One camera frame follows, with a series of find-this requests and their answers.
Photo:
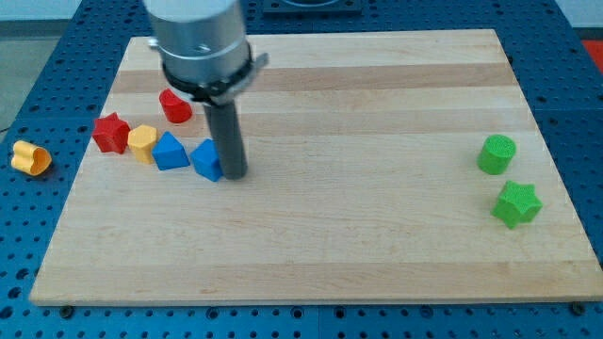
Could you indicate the blue cube block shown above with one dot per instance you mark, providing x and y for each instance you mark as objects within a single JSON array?
[{"x": 206, "y": 161}]

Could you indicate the yellow pentagon block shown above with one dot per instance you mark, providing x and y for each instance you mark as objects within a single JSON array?
[{"x": 141, "y": 142}]

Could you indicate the green star block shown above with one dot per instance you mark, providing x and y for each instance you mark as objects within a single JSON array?
[{"x": 516, "y": 204}]

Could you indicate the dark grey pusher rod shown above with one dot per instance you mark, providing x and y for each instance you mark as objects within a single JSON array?
[{"x": 225, "y": 130}]

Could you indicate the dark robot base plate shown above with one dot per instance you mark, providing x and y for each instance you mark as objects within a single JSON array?
[{"x": 312, "y": 6}]

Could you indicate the wooden board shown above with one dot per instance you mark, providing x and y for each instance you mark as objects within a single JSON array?
[{"x": 363, "y": 187}]

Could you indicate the green cylinder block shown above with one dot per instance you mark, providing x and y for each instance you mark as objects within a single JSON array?
[{"x": 496, "y": 154}]

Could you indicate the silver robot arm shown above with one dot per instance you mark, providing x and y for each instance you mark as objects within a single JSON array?
[{"x": 204, "y": 48}]

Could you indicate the yellow heart block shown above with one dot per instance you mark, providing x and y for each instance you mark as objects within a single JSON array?
[{"x": 30, "y": 158}]

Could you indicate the red star block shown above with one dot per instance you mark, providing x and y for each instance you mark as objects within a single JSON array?
[{"x": 110, "y": 133}]

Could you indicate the blue triangle block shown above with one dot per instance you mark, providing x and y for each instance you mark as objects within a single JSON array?
[{"x": 169, "y": 153}]

